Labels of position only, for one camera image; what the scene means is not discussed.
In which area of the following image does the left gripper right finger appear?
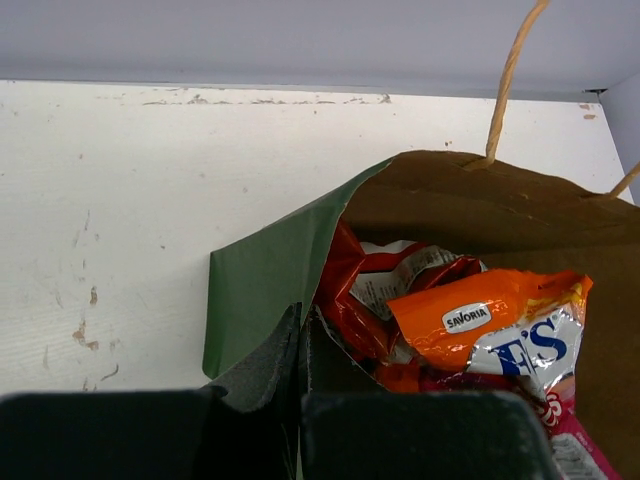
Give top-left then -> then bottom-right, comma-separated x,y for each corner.
299,307 -> 555,479

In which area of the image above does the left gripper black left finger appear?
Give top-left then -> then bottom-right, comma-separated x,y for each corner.
1,303 -> 302,479

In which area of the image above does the red Doritos bag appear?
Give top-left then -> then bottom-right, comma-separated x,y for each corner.
314,220 -> 487,393

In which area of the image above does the Fox's fruits candy bag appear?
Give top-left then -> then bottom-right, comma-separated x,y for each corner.
387,269 -> 593,398

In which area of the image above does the small pink candy bag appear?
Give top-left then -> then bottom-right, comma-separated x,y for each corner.
535,391 -> 621,480

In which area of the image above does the green paper bag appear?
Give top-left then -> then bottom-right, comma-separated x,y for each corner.
201,0 -> 640,480

